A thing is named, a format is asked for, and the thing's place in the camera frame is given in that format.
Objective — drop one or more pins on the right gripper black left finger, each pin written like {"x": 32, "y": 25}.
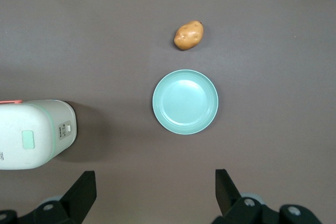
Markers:
{"x": 73, "y": 203}

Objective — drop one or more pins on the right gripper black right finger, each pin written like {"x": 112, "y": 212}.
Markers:
{"x": 236, "y": 208}

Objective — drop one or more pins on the mint green plate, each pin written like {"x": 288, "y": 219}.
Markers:
{"x": 185, "y": 102}

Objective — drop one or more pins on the brown table cloth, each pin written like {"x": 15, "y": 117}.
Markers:
{"x": 105, "y": 37}

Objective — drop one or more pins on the brown toy potato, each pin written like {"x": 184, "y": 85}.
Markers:
{"x": 188, "y": 35}

